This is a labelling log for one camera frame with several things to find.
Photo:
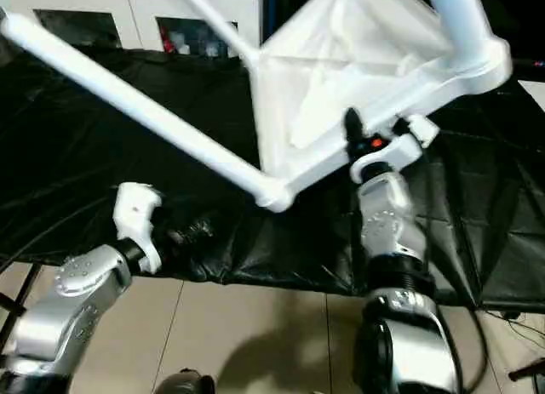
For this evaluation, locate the white plastic table top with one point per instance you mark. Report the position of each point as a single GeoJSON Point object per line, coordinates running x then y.
{"type": "Point", "coordinates": [340, 70]}

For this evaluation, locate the white plastic table leg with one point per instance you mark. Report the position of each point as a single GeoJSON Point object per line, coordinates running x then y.
{"type": "Point", "coordinates": [462, 24]}
{"type": "Point", "coordinates": [221, 24]}
{"type": "Point", "coordinates": [127, 100]}

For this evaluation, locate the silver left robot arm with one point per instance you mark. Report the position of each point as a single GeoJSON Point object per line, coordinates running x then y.
{"type": "Point", "coordinates": [64, 304]}

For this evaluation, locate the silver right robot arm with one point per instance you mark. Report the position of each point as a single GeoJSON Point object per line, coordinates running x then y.
{"type": "Point", "coordinates": [396, 241]}

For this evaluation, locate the black glossy mat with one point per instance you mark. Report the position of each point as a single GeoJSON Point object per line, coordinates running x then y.
{"type": "Point", "coordinates": [127, 177]}

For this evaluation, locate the dark robot torso part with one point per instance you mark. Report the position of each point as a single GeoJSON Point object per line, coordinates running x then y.
{"type": "Point", "coordinates": [187, 383]}

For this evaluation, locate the white flat panel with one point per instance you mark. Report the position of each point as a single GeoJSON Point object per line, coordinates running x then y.
{"type": "Point", "coordinates": [535, 94]}

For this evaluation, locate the white cabinet with glass doors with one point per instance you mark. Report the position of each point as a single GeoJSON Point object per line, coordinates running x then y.
{"type": "Point", "coordinates": [127, 11]}

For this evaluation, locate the black stand bar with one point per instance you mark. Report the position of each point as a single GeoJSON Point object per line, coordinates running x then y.
{"type": "Point", "coordinates": [528, 368]}

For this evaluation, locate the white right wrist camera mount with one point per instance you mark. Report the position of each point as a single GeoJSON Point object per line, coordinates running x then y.
{"type": "Point", "coordinates": [404, 149]}

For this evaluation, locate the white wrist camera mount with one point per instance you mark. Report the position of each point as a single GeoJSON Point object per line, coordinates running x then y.
{"type": "Point", "coordinates": [404, 149]}
{"type": "Point", "coordinates": [136, 219]}

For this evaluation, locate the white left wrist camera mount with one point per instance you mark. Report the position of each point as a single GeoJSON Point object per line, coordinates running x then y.
{"type": "Point", "coordinates": [136, 219]}

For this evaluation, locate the black folding table frame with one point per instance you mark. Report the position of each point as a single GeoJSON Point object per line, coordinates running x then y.
{"type": "Point", "coordinates": [15, 300]}

